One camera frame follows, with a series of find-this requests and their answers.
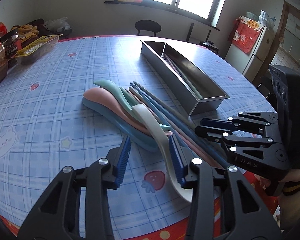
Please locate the blue plastic spoon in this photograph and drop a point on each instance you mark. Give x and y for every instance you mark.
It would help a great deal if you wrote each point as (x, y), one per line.
(143, 140)

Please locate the blue plaid table mat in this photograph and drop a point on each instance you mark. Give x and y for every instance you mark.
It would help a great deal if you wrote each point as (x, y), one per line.
(44, 127)

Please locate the black round stool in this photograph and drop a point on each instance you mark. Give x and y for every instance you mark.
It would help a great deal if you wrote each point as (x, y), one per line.
(148, 25)

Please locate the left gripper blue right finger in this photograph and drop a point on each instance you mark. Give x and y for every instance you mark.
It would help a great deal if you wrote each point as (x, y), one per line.
(178, 165)

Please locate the person's right hand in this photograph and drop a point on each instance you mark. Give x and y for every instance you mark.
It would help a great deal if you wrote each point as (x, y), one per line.
(292, 175)

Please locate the dark blue chopstick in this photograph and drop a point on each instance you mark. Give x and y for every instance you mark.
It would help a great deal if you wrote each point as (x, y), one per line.
(206, 146)
(162, 112)

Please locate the yellow packaged food tray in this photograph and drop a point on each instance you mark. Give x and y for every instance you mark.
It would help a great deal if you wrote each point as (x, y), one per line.
(34, 51)

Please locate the white refrigerator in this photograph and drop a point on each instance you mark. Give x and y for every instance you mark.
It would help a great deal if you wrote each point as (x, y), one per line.
(249, 64)

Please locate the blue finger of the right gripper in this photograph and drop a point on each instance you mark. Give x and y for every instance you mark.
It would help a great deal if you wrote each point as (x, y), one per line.
(218, 124)
(214, 134)

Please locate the pink plastic spoon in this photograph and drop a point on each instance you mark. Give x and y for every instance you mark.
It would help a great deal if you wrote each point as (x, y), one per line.
(104, 98)

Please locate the black side chair with bag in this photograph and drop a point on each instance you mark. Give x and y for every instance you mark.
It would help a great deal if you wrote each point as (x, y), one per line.
(52, 27)

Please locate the pink chopstick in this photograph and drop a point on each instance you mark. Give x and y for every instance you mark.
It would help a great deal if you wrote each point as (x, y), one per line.
(133, 98)

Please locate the red cloth on refrigerator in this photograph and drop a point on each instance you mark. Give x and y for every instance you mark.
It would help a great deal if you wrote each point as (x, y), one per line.
(245, 33)

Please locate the forearm in white sleeve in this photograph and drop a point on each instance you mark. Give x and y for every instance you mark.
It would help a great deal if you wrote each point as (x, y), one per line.
(289, 210)

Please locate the stainless steel utensil tray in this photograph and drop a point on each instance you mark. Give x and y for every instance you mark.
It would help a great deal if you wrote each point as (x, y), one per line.
(212, 94)

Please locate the teal plastic spoon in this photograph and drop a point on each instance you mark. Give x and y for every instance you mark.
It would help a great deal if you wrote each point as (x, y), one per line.
(116, 91)

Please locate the dark sauce jar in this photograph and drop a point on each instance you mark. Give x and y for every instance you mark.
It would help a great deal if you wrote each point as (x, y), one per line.
(11, 42)

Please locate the black electric pressure cooker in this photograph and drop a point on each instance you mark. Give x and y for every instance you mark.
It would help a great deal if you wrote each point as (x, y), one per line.
(209, 45)

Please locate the black metal rack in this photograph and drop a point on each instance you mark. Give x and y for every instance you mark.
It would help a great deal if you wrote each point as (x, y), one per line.
(197, 34)

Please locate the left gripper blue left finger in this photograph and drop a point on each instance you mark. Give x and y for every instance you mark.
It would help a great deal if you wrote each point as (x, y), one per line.
(121, 160)

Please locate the yellow snack packages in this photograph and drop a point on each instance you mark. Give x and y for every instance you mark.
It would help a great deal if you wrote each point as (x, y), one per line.
(27, 33)

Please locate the cream white plastic spoon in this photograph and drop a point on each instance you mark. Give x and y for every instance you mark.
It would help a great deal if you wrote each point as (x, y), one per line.
(162, 141)

